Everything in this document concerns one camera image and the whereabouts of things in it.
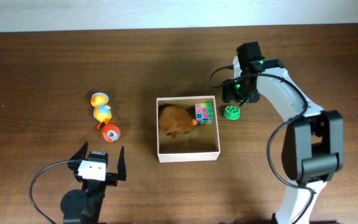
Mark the brown plush toy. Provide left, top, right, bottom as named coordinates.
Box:
left=158, top=105, right=195, bottom=138

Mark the red and grey ball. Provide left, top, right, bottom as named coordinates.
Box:
left=102, top=124, right=121, bottom=142

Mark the pink cardboard box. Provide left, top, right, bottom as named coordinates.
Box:
left=156, top=96, right=221, bottom=163

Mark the orange duck toy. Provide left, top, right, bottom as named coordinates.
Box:
left=91, top=92, right=112, bottom=129

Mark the colourful puzzle cube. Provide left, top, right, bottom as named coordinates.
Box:
left=193, top=102, right=214, bottom=125

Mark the green ridged ball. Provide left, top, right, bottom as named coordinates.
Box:
left=224, top=105, right=241, bottom=120

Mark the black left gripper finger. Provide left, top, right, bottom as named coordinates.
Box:
left=117, top=146, right=127, bottom=181
left=70, top=141, right=88, bottom=161

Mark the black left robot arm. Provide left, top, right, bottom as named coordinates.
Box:
left=60, top=142, right=127, bottom=223

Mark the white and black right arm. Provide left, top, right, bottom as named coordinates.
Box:
left=220, top=42, right=344, bottom=223

